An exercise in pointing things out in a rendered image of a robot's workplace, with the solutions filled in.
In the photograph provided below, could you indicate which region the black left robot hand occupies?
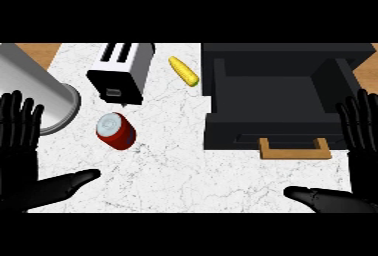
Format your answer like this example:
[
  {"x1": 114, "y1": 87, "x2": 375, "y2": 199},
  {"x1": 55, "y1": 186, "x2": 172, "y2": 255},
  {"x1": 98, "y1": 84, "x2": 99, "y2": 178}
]
[{"x1": 0, "y1": 89, "x2": 104, "y2": 214}]

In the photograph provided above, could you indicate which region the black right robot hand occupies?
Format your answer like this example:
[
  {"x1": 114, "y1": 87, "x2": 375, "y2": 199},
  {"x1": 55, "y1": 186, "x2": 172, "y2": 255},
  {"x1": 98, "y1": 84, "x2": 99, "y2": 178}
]
[{"x1": 282, "y1": 88, "x2": 378, "y2": 214}]

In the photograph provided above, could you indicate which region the black open drawer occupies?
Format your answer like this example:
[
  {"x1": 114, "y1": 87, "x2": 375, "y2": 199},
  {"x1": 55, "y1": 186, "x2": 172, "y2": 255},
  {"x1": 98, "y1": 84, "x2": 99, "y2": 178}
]
[{"x1": 203, "y1": 57, "x2": 364, "y2": 151}]

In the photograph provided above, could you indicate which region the red soda can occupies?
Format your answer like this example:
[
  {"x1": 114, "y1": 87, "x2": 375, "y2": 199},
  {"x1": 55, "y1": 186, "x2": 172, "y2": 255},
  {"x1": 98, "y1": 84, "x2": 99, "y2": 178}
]
[{"x1": 95, "y1": 112, "x2": 138, "y2": 151}]

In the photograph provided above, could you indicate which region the grey cylindrical pot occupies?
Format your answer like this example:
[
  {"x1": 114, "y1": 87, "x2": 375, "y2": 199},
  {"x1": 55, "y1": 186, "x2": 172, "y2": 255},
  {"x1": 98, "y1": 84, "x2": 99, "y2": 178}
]
[{"x1": 0, "y1": 43, "x2": 83, "y2": 136}]

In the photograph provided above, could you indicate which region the black cabinet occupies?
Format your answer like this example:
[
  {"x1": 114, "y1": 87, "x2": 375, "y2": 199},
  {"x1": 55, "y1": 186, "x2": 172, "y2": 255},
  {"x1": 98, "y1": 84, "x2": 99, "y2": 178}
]
[{"x1": 200, "y1": 43, "x2": 378, "y2": 98}]

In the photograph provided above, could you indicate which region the white and black toaster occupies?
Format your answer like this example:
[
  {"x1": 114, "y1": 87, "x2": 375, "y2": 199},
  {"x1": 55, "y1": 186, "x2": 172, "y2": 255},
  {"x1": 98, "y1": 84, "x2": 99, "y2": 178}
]
[{"x1": 86, "y1": 43, "x2": 157, "y2": 106}]

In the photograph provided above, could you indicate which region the yellow corn cob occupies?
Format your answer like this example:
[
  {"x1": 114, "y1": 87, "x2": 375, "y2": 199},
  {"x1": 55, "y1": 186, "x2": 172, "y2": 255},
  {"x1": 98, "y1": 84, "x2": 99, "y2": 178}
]
[{"x1": 167, "y1": 55, "x2": 201, "y2": 88}]

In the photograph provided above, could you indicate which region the wooden drawer handle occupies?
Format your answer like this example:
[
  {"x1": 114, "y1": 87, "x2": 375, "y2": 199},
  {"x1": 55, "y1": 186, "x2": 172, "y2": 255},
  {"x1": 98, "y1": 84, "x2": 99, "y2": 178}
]
[{"x1": 259, "y1": 137, "x2": 333, "y2": 160}]

